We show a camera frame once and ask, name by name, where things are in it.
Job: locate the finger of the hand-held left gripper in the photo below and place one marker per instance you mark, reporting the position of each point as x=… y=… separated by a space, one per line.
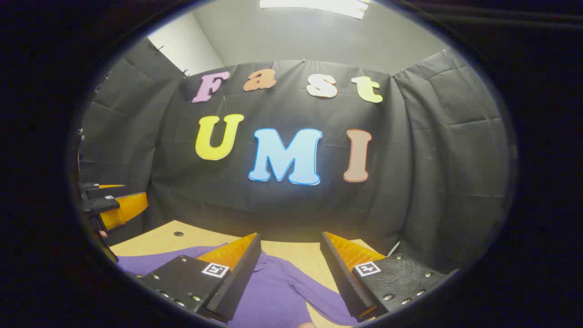
x=102 y=206
x=93 y=189

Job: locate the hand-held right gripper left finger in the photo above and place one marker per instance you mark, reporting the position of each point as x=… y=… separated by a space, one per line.
x=241 y=278

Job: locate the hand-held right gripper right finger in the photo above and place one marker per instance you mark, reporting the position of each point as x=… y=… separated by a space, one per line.
x=341 y=278

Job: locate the purple knit cardigan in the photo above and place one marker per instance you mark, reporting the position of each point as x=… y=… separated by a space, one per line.
x=273 y=296

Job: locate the black backdrop cloth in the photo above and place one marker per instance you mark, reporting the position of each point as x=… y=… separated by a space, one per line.
x=282 y=200

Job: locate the white ceiling light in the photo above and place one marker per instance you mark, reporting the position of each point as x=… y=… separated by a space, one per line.
x=314 y=5

